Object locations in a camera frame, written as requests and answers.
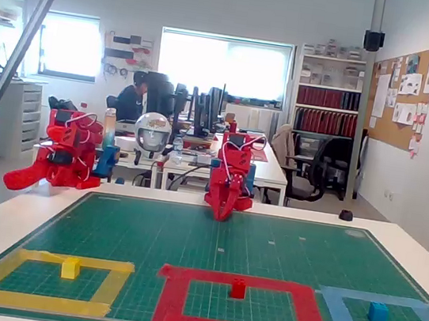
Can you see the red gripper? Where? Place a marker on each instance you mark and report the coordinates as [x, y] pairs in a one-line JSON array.
[[222, 194]]

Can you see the red cube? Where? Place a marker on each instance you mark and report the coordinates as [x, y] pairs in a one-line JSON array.
[[238, 289]]

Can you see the red leader arm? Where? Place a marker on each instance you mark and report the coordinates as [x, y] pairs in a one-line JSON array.
[[72, 180]]

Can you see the red robot arm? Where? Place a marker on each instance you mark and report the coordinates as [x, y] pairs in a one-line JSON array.
[[246, 205]]

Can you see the yellow cube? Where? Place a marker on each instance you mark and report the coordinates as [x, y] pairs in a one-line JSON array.
[[70, 270]]

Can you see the blue cube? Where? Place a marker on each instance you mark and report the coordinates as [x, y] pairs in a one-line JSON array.
[[378, 314]]

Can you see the yellow tape square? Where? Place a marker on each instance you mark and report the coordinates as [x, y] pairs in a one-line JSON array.
[[38, 302]]

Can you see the blue table clamp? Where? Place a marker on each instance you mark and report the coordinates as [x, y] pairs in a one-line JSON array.
[[215, 164], [251, 175], [107, 161]]

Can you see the green cutting mat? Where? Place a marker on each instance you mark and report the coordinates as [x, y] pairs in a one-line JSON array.
[[227, 242]]

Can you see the white office desk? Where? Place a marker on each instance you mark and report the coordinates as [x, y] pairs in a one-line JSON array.
[[272, 174]]

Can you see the clear water bottle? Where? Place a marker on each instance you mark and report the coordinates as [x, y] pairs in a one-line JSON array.
[[177, 151]]

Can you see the red bottle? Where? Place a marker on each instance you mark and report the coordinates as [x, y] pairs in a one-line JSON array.
[[234, 126]]

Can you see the beige jacket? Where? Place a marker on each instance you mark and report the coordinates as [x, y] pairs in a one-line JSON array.
[[283, 142]]

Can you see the black computer monitor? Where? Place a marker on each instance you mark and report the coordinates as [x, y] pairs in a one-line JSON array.
[[160, 93], [180, 102], [216, 105], [201, 112]]

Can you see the white helmet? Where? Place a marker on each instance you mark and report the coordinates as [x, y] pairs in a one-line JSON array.
[[152, 132]]

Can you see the black office chair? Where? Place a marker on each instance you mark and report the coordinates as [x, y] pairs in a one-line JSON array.
[[333, 165]]

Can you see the small black puck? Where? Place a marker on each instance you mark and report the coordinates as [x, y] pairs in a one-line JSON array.
[[346, 215]]

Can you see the wide bright window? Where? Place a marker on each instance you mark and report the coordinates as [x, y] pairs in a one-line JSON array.
[[224, 66]]

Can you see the seated person dark shirt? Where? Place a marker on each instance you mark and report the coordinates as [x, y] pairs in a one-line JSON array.
[[128, 102]]

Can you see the white bookshelf red binders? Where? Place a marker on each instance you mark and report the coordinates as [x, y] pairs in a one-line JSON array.
[[327, 98]]

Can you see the upright grey pole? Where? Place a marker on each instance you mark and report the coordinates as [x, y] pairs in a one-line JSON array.
[[364, 109]]

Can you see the cork notice board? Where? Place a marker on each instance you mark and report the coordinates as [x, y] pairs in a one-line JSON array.
[[387, 129]]

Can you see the black backpack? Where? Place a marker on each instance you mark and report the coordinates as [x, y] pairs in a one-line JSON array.
[[60, 103]]

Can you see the black pole clamp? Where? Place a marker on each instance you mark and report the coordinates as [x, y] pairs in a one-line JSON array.
[[374, 41]]

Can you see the white drawer cabinet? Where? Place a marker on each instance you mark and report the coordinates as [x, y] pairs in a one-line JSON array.
[[24, 122]]

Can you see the small bright window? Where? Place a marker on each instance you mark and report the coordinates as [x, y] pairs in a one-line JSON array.
[[71, 44]]

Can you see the slanted metal pole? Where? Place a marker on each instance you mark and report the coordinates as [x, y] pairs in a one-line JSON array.
[[16, 61]]

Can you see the wall power outlet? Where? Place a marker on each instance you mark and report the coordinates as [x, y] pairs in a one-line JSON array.
[[389, 194]]

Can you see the wall tool rack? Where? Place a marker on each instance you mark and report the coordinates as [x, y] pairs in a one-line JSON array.
[[128, 50]]

